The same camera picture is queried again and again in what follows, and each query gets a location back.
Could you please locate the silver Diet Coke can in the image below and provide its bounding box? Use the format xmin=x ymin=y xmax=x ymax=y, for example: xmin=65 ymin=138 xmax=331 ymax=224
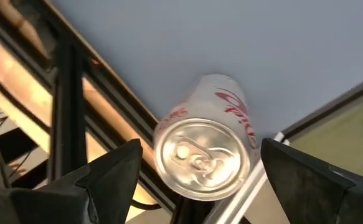
xmin=152 ymin=73 xmax=258 ymax=202

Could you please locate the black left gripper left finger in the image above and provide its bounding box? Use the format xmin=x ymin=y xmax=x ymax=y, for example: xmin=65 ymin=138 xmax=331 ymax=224
xmin=0 ymin=138 xmax=144 ymax=224

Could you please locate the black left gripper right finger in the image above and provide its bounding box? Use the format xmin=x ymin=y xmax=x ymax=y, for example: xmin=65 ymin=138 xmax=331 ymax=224
xmin=260 ymin=138 xmax=363 ymax=224

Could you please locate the black metal table frame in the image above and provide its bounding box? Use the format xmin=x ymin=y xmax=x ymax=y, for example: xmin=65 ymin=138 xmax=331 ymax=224
xmin=0 ymin=0 xmax=363 ymax=224

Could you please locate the silver aluminium rail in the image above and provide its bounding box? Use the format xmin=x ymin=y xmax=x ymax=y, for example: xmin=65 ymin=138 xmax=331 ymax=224
xmin=203 ymin=132 xmax=290 ymax=224

